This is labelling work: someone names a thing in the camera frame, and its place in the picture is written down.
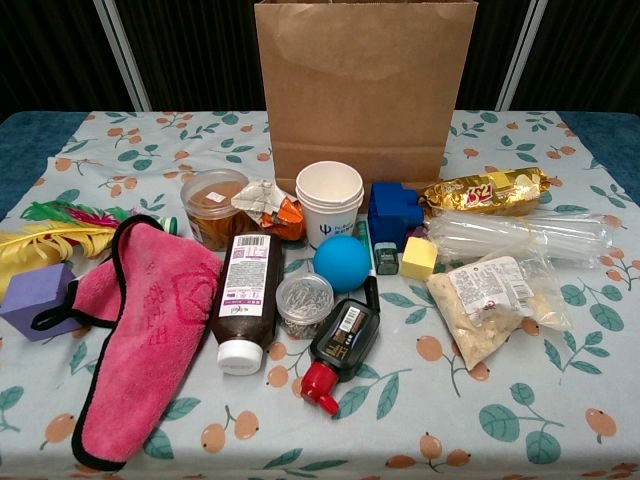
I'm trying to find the clear jar of rubber bands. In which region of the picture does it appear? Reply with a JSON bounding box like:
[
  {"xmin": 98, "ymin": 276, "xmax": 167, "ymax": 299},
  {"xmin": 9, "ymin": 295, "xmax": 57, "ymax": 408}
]
[{"xmin": 179, "ymin": 168, "xmax": 252, "ymax": 252}]

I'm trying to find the black bottle red cap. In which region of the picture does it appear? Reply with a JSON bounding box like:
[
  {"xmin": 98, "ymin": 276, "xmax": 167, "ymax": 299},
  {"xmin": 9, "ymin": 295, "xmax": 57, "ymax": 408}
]
[{"xmin": 299, "ymin": 298, "xmax": 382, "ymax": 416}]

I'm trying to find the gold biscuit packet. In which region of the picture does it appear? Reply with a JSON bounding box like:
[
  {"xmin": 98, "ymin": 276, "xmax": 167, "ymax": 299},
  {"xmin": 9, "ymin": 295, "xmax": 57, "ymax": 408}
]
[{"xmin": 417, "ymin": 167, "xmax": 564, "ymax": 219}]

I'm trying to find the blue rubber ball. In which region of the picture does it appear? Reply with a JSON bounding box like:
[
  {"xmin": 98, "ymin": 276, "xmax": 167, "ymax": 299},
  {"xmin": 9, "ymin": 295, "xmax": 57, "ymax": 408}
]
[{"xmin": 313, "ymin": 234, "xmax": 372, "ymax": 294}]

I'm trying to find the colourful feather shuttlecock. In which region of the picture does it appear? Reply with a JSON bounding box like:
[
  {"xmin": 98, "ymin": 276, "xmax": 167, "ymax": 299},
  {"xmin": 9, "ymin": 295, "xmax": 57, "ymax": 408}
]
[{"xmin": 0, "ymin": 199, "xmax": 139, "ymax": 274}]

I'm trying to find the floral print tablecloth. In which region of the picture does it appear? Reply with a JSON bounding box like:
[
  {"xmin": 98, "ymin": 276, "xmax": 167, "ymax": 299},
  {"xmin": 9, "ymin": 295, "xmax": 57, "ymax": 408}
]
[{"xmin": 0, "ymin": 109, "xmax": 640, "ymax": 480}]

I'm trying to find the brown bottle white cap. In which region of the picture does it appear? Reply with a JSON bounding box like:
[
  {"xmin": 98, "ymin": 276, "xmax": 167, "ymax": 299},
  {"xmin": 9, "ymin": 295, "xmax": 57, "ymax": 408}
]
[{"xmin": 209, "ymin": 232, "xmax": 284, "ymax": 376}]

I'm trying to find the clear bag of oats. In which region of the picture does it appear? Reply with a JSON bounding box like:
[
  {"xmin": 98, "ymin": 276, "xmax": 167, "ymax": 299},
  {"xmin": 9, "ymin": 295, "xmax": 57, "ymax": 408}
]
[{"xmin": 424, "ymin": 249, "xmax": 574, "ymax": 372}]

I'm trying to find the clear pack of straws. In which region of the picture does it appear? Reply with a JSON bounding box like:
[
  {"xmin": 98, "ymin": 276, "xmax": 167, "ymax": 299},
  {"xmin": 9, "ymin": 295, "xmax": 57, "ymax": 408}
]
[{"xmin": 424, "ymin": 209, "xmax": 619, "ymax": 261}]

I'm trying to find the orange silver snack packet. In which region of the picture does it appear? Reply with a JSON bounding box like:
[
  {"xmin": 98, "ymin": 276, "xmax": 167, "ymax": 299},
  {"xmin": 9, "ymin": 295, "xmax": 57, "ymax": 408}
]
[{"xmin": 230, "ymin": 179, "xmax": 307, "ymax": 242}]

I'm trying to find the green black marker pen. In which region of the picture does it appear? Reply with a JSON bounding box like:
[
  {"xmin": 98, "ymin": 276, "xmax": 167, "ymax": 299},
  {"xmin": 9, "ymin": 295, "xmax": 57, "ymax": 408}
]
[{"xmin": 355, "ymin": 219, "xmax": 382, "ymax": 317}]

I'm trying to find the dark green pencil sharpener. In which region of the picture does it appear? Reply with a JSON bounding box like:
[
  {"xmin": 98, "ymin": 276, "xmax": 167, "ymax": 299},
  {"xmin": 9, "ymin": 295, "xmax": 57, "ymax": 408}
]
[{"xmin": 373, "ymin": 240, "xmax": 401, "ymax": 276}]

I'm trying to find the brown paper bag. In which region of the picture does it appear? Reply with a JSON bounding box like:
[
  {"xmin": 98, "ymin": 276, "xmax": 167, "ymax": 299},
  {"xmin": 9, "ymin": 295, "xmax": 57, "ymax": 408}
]
[{"xmin": 253, "ymin": 0, "xmax": 479, "ymax": 194}]

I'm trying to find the purple foam cube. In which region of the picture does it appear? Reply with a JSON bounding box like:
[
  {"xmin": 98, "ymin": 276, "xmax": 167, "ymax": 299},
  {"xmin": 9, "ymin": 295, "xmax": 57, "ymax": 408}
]
[{"xmin": 0, "ymin": 263, "xmax": 84, "ymax": 343}]

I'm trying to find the blue plastic building block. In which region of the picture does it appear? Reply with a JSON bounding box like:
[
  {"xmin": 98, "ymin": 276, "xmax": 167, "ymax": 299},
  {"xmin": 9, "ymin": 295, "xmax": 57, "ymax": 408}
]
[{"xmin": 367, "ymin": 182, "xmax": 426, "ymax": 249}]

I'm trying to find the pink microfiber towel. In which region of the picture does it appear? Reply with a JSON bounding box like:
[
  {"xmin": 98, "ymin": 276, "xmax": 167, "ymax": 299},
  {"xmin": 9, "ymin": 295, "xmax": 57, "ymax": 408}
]
[{"xmin": 30, "ymin": 214, "xmax": 224, "ymax": 472}]

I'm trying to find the yellow foam cube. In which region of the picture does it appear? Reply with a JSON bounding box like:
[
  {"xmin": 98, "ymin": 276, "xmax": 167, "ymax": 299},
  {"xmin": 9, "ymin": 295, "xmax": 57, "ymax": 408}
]
[{"xmin": 401, "ymin": 236, "xmax": 439, "ymax": 280}]

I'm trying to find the black partition panel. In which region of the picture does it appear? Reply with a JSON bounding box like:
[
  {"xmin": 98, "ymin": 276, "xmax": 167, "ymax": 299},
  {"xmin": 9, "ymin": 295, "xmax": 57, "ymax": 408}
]
[
  {"xmin": 452, "ymin": 0, "xmax": 539, "ymax": 112},
  {"xmin": 0, "ymin": 0, "xmax": 139, "ymax": 119},
  {"xmin": 504, "ymin": 0, "xmax": 640, "ymax": 114},
  {"xmin": 107, "ymin": 0, "xmax": 266, "ymax": 112}
]

